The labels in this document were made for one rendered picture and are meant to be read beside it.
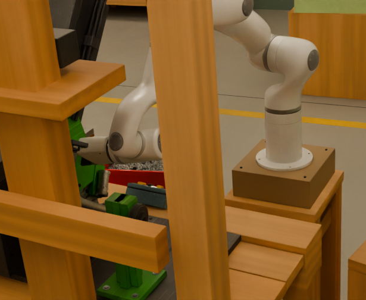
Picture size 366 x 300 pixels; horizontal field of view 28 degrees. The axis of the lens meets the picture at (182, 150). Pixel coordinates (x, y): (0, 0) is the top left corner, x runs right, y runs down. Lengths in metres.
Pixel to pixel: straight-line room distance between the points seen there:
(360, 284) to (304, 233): 0.25
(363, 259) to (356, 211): 1.79
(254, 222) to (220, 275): 0.66
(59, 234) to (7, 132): 0.26
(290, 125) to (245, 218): 0.35
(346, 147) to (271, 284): 2.80
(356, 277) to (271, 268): 0.33
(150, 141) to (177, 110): 0.50
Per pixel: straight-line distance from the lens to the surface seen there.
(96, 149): 2.01
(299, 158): 2.50
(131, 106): 1.88
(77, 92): 1.58
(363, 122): 5.12
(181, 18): 1.35
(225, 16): 2.01
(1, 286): 2.19
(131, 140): 1.87
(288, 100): 2.39
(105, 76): 1.65
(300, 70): 2.31
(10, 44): 1.61
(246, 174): 2.45
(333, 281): 2.83
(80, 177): 2.18
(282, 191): 2.43
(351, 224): 3.98
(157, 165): 2.68
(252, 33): 2.19
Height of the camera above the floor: 2.09
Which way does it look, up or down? 26 degrees down
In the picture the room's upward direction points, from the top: 5 degrees counter-clockwise
